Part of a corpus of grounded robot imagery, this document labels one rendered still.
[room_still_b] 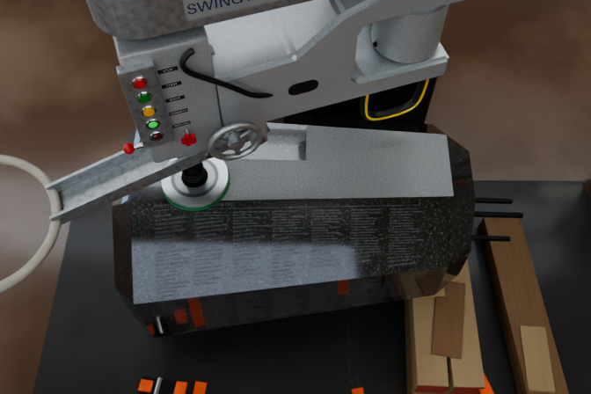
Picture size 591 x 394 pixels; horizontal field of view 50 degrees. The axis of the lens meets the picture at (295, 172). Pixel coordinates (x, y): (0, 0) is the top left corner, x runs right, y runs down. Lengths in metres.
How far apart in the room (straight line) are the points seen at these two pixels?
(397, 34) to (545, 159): 1.76
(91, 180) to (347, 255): 0.83
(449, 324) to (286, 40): 1.37
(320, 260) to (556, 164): 1.61
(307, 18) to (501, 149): 1.88
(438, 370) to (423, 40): 1.27
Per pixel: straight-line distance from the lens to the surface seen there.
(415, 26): 1.68
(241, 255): 2.06
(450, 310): 2.55
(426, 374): 2.47
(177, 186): 2.03
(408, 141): 2.15
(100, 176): 2.01
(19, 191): 3.28
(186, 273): 2.10
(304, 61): 1.59
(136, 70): 1.44
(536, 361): 2.71
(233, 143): 1.65
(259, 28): 1.65
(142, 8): 1.34
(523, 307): 2.79
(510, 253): 2.87
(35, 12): 4.04
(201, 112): 1.61
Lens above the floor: 2.58
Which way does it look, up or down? 58 degrees down
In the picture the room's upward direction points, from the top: straight up
